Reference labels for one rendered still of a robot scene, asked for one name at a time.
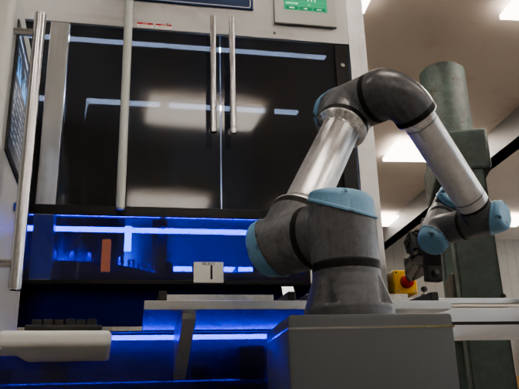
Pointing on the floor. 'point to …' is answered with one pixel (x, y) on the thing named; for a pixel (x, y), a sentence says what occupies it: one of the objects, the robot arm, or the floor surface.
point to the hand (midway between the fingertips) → (411, 280)
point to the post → (354, 15)
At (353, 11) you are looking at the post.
